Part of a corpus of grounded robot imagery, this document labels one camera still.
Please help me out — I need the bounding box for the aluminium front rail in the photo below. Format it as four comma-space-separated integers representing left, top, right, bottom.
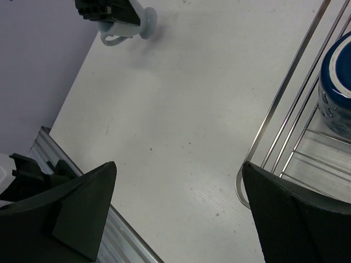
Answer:
31, 127, 163, 263

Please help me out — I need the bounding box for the dark blue mug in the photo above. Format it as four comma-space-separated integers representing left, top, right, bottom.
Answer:
318, 32, 350, 139

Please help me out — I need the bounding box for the metal wire dish rack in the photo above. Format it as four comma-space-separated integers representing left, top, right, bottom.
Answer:
245, 1, 350, 202

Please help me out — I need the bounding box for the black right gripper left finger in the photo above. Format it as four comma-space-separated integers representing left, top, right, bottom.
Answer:
1, 162, 116, 262

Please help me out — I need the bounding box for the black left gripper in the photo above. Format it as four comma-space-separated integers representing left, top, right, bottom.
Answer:
74, 0, 140, 26

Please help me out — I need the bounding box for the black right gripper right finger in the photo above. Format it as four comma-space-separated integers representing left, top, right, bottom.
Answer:
242, 162, 350, 262

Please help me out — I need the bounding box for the pale blue footed cup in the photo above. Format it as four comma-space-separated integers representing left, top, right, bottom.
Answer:
97, 1, 157, 47

